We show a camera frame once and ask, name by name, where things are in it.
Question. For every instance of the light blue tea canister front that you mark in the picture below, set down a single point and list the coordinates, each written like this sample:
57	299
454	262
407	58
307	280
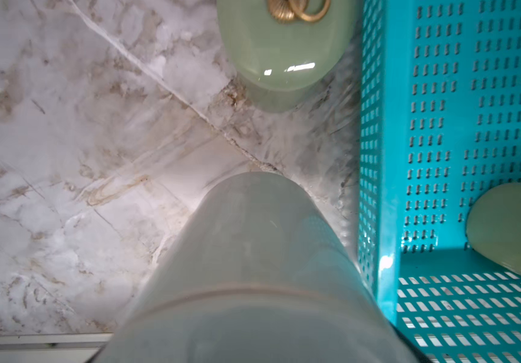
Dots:
257	275

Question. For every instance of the olive green tea canister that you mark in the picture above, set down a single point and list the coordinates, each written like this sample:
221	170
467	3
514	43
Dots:
282	49

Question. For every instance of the teal plastic perforated basket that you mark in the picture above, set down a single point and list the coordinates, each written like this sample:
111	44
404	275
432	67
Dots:
440	125

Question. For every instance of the yellow tea canister front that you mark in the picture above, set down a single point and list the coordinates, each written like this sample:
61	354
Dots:
493	226

